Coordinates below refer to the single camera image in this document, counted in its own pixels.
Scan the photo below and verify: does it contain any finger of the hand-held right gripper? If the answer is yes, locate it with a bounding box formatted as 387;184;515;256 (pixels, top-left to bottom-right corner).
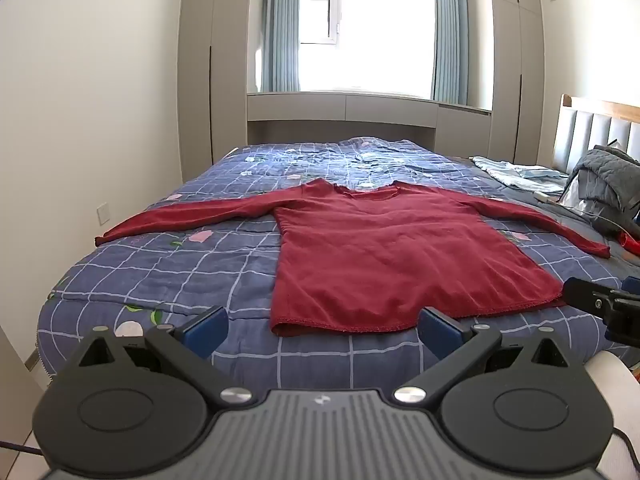
563;276;626;320

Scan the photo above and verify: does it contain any light blue cloth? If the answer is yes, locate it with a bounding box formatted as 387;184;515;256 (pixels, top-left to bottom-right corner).
472;156;571;195

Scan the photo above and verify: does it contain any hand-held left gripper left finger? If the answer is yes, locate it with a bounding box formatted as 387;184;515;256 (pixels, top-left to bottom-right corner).
62;306;258;408

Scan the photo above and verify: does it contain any white fleece garment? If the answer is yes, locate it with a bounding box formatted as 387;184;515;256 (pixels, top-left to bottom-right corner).
585;350;640;480

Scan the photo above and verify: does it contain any grey padded headboard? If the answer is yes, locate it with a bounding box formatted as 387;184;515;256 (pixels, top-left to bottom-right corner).
551;94;640;173

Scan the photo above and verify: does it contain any grey quilted jacket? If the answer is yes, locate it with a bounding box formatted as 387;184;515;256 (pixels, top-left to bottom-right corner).
567;145;640;241

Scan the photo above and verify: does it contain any red long-sleeve sweater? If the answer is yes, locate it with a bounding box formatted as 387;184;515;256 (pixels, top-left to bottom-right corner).
95;179;612;337

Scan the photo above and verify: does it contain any blue-grey curtain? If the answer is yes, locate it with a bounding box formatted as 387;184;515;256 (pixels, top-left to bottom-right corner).
431;0;471;106
260;0;303;93

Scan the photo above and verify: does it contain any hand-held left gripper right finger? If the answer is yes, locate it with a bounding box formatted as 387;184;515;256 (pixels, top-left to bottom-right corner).
394;306;587;407

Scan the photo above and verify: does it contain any tall grey wardrobe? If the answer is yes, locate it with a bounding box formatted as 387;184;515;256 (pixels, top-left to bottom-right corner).
487;0;546;168
177;0;251;167

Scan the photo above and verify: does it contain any black cable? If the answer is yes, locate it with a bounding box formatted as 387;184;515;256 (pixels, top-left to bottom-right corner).
0;439;43;458

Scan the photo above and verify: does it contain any window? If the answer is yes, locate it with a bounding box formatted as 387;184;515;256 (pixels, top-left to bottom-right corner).
299;0;435;100

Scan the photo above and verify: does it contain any blue checked floral quilt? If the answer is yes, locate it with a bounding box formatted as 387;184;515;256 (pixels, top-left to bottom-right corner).
37;136;640;398

